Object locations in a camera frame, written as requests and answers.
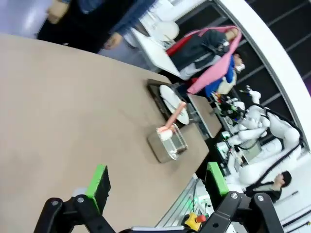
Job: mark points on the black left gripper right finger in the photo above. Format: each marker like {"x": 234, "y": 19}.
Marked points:
{"x": 216, "y": 179}

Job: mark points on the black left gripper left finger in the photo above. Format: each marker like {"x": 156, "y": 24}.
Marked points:
{"x": 97, "y": 189}

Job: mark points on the white round plate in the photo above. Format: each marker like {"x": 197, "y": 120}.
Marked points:
{"x": 170, "y": 97}
{"x": 168, "y": 29}

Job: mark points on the dark brown serving tray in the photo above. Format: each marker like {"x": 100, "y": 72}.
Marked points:
{"x": 155, "y": 94}

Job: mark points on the person's left forearm denim sleeve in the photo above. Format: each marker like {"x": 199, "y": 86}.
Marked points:
{"x": 128, "y": 19}

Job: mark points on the person's left hand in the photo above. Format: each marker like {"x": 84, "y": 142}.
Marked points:
{"x": 113, "y": 40}

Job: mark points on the person's right hand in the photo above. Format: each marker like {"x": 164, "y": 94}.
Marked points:
{"x": 57, "y": 15}

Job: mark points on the yellow emergency stop button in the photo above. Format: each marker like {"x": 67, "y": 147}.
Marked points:
{"x": 192, "y": 219}

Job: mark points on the person in black vest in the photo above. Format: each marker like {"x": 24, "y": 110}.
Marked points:
{"x": 274, "y": 191}

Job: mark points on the rectangular steel tin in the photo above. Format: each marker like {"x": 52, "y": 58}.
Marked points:
{"x": 158, "y": 150}

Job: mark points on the white humanoid robot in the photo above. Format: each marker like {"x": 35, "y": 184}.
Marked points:
{"x": 252, "y": 121}
{"x": 284, "y": 136}

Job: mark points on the small brown-top side table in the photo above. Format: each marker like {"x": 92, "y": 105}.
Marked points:
{"x": 204, "y": 111}

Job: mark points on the person in blue hoodie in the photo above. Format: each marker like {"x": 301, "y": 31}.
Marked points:
{"x": 230, "y": 75}

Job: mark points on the white table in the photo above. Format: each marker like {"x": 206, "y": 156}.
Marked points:
{"x": 158, "y": 53}

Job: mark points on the person in denim jacket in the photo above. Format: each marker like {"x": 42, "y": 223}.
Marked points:
{"x": 80, "y": 29}

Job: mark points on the aluminium table frame rail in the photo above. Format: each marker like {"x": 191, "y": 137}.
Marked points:
{"x": 179, "y": 201}

